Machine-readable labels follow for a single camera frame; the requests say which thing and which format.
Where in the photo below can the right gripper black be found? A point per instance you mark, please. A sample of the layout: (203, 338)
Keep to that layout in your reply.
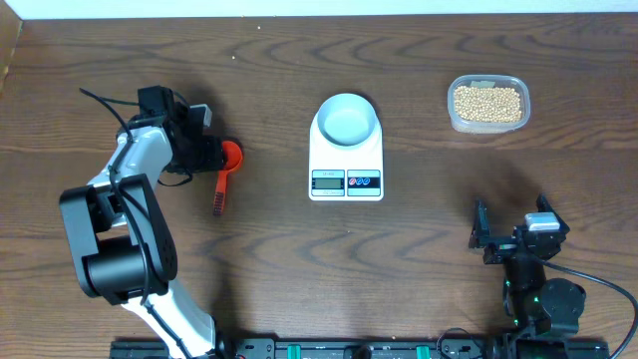
(480, 229)

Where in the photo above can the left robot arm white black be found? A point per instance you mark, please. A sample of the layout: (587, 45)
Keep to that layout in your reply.
(120, 243)

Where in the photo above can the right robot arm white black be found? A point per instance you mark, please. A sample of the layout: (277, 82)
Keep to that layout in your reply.
(545, 311)

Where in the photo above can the white digital kitchen scale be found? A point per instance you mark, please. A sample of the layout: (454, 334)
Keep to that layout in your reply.
(345, 173)

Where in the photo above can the clear plastic soybean container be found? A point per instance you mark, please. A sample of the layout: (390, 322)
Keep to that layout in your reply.
(488, 104)

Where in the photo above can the grey bowl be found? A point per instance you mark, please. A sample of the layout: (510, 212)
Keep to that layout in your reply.
(347, 120)

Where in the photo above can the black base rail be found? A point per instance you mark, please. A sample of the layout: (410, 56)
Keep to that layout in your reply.
(448, 348)

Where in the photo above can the orange measuring scoop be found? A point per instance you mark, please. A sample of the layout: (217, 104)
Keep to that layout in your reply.
(234, 160)

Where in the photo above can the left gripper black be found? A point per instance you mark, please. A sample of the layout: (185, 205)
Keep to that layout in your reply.
(213, 158)

